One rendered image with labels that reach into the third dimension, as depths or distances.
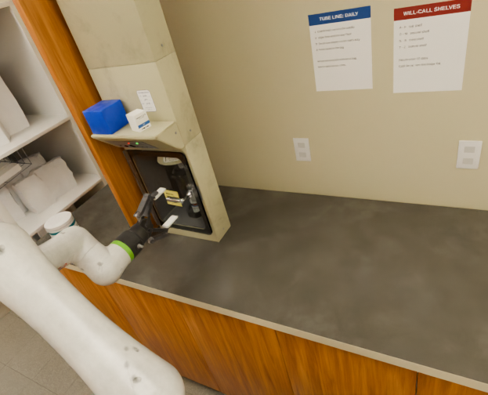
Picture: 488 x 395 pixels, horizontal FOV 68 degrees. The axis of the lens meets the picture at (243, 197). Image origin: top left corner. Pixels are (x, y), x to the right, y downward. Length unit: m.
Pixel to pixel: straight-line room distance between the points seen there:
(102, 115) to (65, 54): 0.26
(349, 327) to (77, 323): 0.79
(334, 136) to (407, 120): 0.28
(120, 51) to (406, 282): 1.20
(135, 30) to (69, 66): 0.34
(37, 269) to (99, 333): 0.17
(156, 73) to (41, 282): 0.75
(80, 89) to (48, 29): 0.21
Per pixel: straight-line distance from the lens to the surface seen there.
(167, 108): 1.30
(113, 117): 1.38
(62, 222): 1.91
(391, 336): 1.20
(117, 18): 1.29
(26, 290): 0.78
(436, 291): 1.32
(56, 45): 1.48
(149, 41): 1.24
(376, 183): 1.65
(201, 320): 1.57
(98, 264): 1.24
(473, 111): 1.47
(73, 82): 1.50
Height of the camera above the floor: 1.94
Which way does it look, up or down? 34 degrees down
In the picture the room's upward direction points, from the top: 15 degrees counter-clockwise
